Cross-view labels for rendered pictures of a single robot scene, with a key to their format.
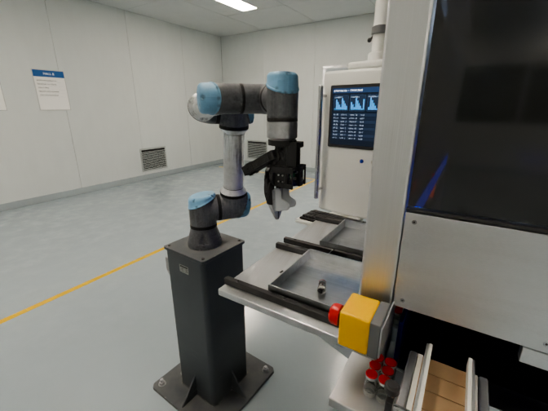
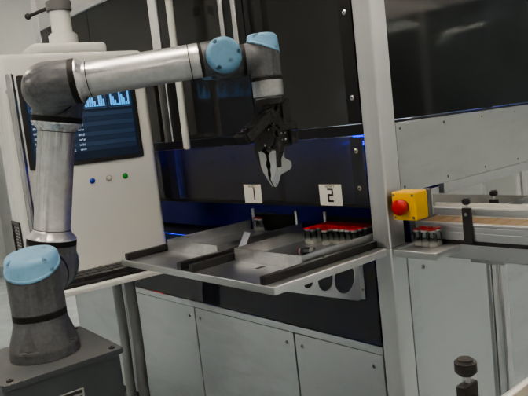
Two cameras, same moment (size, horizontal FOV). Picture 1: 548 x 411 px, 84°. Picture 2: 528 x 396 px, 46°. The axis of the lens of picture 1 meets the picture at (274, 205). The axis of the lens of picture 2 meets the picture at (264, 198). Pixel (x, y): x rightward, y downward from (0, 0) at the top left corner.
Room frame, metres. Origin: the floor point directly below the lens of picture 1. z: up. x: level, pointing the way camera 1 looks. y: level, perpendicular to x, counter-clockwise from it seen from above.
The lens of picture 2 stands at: (0.35, 1.45, 1.24)
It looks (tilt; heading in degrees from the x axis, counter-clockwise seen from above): 7 degrees down; 287
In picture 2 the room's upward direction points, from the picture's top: 6 degrees counter-clockwise
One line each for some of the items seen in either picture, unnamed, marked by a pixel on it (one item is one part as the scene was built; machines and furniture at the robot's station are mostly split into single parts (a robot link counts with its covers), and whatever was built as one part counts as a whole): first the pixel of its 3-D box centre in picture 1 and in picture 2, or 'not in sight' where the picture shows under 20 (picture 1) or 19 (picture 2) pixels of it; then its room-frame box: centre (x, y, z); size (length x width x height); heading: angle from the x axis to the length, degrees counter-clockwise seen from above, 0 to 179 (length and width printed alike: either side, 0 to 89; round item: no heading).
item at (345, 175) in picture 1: (369, 143); (79, 157); (1.62, -0.50, 1.19); 0.50 x 0.19 x 0.78; 50
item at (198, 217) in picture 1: (204, 208); (35, 279); (1.25, 0.30, 0.96); 0.13 x 0.12 x 0.14; 111
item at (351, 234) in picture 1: (376, 242); (235, 236); (1.03, -0.38, 0.90); 0.34 x 0.26 x 0.04; 58
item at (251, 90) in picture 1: (261, 99); (222, 61); (0.85, 0.03, 1.39); 0.11 x 0.11 x 0.08; 21
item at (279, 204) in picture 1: (280, 205); (282, 166); (0.75, -0.02, 1.13); 0.06 x 0.03 x 0.09; 58
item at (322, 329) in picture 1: (341, 262); (254, 254); (0.92, -0.23, 0.87); 0.70 x 0.48 x 0.02; 148
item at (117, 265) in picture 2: (339, 221); (112, 270); (1.45, -0.33, 0.82); 0.40 x 0.14 x 0.02; 50
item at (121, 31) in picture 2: not in sight; (124, 71); (1.59, -0.86, 1.51); 0.49 x 0.01 x 0.59; 148
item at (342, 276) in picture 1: (344, 285); (312, 244); (0.74, -0.20, 0.90); 0.34 x 0.26 x 0.04; 58
